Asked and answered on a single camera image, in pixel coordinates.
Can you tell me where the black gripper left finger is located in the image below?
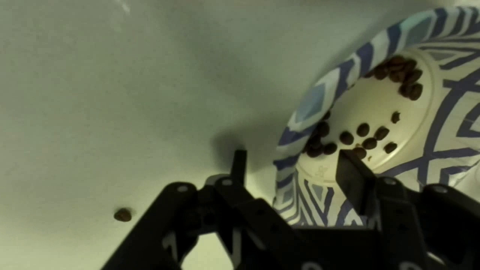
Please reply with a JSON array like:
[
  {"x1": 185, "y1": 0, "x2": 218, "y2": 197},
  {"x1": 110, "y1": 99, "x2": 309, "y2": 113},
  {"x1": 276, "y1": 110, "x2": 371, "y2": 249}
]
[{"x1": 102, "y1": 150, "x2": 300, "y2": 270}]

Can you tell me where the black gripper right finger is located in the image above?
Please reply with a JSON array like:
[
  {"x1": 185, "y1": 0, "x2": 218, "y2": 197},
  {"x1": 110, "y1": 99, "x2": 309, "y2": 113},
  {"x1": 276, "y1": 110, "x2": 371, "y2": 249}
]
[{"x1": 296, "y1": 150, "x2": 480, "y2": 270}]

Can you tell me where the stray coffee bean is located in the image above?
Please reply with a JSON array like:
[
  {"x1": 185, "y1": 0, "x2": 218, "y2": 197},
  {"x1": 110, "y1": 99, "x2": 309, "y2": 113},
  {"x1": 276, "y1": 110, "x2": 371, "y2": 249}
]
[{"x1": 114, "y1": 209, "x2": 132, "y2": 222}]

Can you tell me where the blue patterned paper bowl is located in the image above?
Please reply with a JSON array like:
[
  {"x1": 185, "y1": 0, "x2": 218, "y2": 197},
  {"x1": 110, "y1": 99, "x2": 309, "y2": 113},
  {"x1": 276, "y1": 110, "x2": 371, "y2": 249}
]
[{"x1": 273, "y1": 5, "x2": 480, "y2": 227}]

